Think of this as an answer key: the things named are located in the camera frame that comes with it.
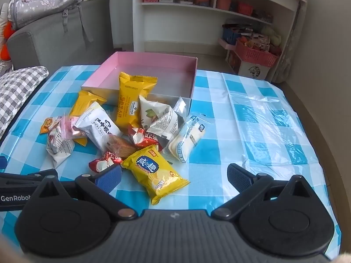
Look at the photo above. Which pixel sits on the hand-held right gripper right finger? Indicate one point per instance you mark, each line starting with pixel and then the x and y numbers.
pixel 238 178

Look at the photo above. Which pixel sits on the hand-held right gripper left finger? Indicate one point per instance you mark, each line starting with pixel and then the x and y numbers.
pixel 109 178

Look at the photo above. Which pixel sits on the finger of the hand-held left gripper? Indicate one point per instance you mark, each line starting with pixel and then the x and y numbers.
pixel 2 162
pixel 24 176

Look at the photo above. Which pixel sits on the white triangular snack packet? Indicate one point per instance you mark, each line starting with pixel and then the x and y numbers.
pixel 59 146

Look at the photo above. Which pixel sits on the yellow packet blue label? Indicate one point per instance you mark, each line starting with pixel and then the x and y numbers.
pixel 156 175

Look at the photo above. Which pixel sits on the white packet blue print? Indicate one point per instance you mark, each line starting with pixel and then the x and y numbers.
pixel 96 126

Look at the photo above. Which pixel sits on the pink snack bar packet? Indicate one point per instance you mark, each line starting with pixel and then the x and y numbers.
pixel 74 128

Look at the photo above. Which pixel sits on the white and blue cake packet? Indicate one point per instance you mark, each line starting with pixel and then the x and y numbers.
pixel 186 139

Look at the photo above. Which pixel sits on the white triangular packet green print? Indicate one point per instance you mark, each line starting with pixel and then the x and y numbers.
pixel 159 117

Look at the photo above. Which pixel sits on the yellow waffle snack packet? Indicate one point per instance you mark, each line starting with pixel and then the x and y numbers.
pixel 83 102
pixel 134 96

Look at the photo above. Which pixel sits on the pink cardboard box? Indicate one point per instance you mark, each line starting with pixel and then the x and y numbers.
pixel 153 68

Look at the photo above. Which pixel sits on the red and white snack packet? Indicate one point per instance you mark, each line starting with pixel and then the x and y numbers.
pixel 102 164
pixel 142 139

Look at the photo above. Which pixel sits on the blue checked tablecloth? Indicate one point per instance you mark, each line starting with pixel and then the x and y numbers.
pixel 246 148

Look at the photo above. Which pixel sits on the small orange snack packet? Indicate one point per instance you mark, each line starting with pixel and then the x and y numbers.
pixel 46 126

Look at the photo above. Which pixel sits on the grey checked cushion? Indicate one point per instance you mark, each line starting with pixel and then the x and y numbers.
pixel 16 93

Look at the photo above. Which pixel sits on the white printed storage box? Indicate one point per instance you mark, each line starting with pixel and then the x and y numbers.
pixel 253 71

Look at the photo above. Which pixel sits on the orange plush toy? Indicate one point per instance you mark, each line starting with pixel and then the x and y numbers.
pixel 5 46

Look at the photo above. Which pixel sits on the large pink basket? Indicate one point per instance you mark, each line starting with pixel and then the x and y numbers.
pixel 257 54

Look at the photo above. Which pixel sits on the grey sofa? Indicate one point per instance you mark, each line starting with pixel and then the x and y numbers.
pixel 54 38

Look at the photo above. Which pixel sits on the blue storage box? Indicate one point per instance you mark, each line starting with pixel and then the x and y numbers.
pixel 230 35

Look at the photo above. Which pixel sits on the white bookshelf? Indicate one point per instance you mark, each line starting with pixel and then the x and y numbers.
pixel 178 24

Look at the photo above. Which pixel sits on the silver backpack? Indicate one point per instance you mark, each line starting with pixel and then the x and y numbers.
pixel 41 0

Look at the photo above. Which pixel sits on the small red basket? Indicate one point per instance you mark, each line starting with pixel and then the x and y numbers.
pixel 245 8

